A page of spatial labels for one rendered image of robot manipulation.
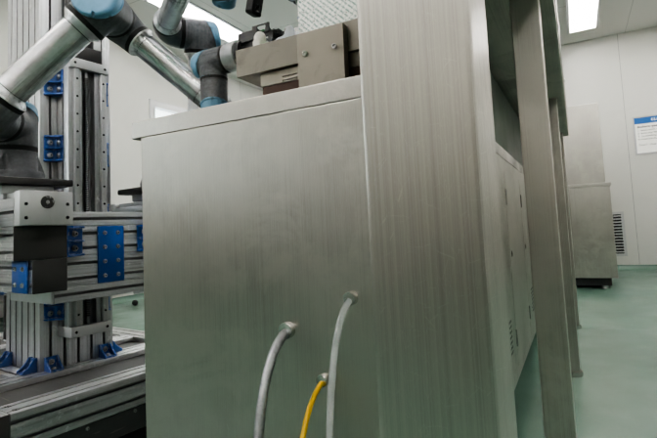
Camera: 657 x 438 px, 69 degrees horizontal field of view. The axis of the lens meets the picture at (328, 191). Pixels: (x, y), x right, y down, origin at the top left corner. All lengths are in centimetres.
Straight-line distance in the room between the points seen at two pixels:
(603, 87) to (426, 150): 652
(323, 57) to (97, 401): 113
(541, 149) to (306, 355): 66
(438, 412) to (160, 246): 89
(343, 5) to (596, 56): 580
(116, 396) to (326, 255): 94
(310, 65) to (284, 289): 43
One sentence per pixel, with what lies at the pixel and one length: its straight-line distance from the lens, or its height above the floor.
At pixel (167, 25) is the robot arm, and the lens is 182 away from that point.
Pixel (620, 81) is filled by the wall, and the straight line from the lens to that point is 677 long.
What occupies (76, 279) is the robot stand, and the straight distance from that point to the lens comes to 166.
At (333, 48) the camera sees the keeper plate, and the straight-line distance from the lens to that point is 93.
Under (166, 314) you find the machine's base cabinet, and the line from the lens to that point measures 109.
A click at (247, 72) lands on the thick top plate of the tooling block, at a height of 98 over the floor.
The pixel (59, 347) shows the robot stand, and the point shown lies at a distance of 187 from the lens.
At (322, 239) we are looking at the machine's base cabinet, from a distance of 84.
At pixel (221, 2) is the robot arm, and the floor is 134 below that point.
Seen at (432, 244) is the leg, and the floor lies 63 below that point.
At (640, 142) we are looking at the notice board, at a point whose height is 147.
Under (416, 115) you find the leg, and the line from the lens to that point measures 25.
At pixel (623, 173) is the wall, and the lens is 660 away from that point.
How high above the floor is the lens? 64
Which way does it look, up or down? 5 degrees up
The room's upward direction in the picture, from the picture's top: 3 degrees counter-clockwise
